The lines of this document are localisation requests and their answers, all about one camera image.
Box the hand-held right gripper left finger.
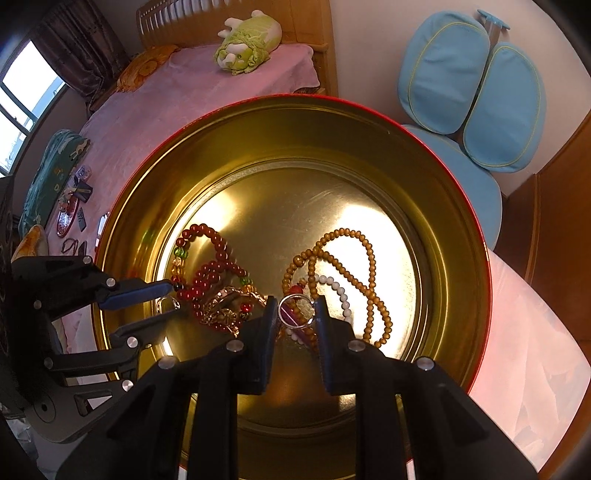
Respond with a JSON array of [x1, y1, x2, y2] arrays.
[[55, 295, 280, 480]]

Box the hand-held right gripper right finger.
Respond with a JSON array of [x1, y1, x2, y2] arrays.
[[315, 294, 539, 480]]

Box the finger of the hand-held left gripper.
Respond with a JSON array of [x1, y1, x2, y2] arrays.
[[45, 308, 186, 387], [11, 255, 175, 322]]

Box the rose gold wristwatch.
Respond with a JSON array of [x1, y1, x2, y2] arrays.
[[201, 286, 269, 333]]

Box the white bead bracelet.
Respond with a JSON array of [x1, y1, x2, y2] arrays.
[[284, 274, 354, 344]]

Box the dark red bead bracelet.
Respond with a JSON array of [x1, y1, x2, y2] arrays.
[[178, 261, 259, 333], [170, 224, 236, 296]]

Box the brown bead necklace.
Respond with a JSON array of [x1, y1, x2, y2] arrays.
[[281, 227, 393, 349]]

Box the round red cookie tin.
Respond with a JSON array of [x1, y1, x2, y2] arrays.
[[91, 93, 492, 480]]

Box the assorted small trinkets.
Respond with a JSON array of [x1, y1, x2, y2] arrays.
[[55, 164, 109, 257]]

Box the orange patterned cushion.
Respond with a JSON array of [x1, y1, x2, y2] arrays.
[[11, 225, 49, 259]]

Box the teal patterned pillow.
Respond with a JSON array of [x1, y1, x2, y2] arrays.
[[18, 129, 90, 232]]

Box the orange flower pillow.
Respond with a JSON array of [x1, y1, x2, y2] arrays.
[[115, 45, 181, 93]]

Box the window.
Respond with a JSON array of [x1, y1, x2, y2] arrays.
[[0, 39, 68, 178]]

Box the dark patterned curtain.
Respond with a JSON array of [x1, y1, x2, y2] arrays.
[[30, 7, 132, 114]]

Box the green cabbage plush toy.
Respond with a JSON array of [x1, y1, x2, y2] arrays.
[[213, 10, 283, 77]]

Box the wooden wardrobe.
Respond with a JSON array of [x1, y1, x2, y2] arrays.
[[496, 115, 591, 480]]

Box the light blue chair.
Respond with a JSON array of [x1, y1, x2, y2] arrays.
[[398, 8, 541, 252]]

